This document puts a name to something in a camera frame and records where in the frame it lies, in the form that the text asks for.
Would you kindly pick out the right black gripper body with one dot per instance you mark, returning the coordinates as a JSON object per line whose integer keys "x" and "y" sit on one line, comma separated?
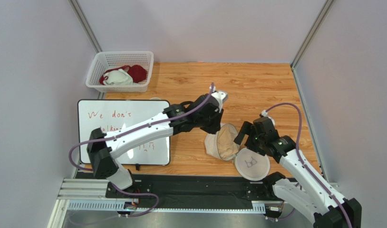
{"x": 248, "y": 132}

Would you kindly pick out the white plastic basket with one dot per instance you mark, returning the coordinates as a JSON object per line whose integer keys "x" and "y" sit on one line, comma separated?
{"x": 104, "y": 61}

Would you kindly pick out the whiteboard with red writing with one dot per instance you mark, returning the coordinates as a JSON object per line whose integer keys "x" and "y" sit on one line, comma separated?
{"x": 114, "y": 115}

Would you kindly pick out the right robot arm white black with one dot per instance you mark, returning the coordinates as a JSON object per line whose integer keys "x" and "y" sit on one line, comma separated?
{"x": 318, "y": 201}

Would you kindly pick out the round white bag lid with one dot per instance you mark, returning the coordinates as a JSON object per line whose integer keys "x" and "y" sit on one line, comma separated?
{"x": 251, "y": 165}

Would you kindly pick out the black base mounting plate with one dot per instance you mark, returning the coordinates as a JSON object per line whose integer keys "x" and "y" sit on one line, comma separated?
{"x": 200, "y": 192}

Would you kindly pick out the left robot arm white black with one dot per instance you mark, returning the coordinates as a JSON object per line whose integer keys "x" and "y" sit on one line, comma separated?
{"x": 104, "y": 149}

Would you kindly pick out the aluminium frame rail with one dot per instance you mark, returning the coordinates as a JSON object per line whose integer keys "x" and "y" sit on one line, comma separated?
{"x": 86, "y": 202}

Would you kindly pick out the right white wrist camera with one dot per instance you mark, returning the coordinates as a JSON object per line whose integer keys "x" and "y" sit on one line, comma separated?
{"x": 264, "y": 113}

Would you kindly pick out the white bra in basket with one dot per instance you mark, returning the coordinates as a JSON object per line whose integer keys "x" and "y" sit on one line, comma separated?
{"x": 117, "y": 78}

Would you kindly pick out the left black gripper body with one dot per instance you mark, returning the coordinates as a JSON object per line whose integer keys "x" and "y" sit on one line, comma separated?
{"x": 211, "y": 125}

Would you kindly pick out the beige bra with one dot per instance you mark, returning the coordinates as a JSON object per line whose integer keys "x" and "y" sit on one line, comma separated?
{"x": 225, "y": 146}

